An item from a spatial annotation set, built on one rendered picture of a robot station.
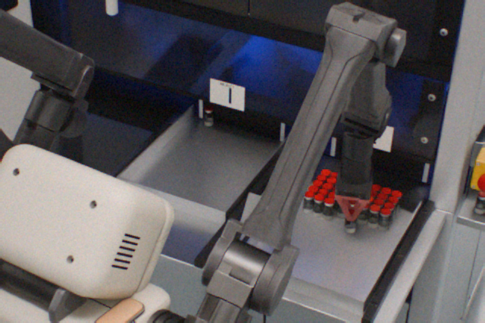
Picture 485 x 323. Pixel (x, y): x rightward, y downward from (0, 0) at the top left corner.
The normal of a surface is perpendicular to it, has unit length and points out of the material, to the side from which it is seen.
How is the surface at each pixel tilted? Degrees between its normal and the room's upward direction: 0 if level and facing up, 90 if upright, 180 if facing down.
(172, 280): 90
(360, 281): 0
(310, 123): 50
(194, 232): 0
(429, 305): 90
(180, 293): 90
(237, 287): 38
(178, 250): 0
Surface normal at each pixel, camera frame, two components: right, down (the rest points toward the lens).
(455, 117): -0.43, 0.50
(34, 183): -0.37, -0.20
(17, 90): 0.84, 0.33
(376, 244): 0.03, -0.82
